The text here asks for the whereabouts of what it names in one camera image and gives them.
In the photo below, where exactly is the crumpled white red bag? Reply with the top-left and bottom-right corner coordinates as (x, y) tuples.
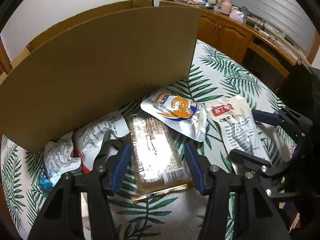
(73, 111), (129, 174)

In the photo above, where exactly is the white long snack packet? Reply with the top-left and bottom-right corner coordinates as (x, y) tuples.
(205, 95), (271, 163)

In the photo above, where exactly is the crumpled white snack bag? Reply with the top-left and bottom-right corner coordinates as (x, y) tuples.
(43, 131), (81, 185)

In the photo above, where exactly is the blue candy wrapper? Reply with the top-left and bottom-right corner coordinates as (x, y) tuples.
(38, 172), (61, 198)

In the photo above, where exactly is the clear wrapped biscuit pack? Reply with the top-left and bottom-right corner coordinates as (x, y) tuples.
(125, 114), (193, 202)

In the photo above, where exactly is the white orange snack pouch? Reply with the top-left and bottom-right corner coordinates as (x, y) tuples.
(140, 89), (207, 142)

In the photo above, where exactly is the palm leaf bed sheet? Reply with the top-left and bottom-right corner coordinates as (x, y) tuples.
(1, 41), (295, 239)

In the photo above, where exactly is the wooden sideboard cabinet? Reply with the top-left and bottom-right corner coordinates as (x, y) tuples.
(159, 0), (313, 81)

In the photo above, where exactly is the pink tissue box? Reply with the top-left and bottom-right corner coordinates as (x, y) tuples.
(229, 10), (245, 23)

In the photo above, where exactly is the grey window blind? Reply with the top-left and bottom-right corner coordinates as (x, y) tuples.
(231, 0), (316, 53)

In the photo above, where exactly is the brown cardboard box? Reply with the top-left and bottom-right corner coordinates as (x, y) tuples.
(1, 5), (201, 152)

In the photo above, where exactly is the pink thermos bottle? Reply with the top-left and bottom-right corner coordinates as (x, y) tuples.
(220, 0), (232, 15)

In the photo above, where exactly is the wooden louvered wardrobe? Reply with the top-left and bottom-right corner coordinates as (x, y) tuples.
(0, 38), (12, 75)

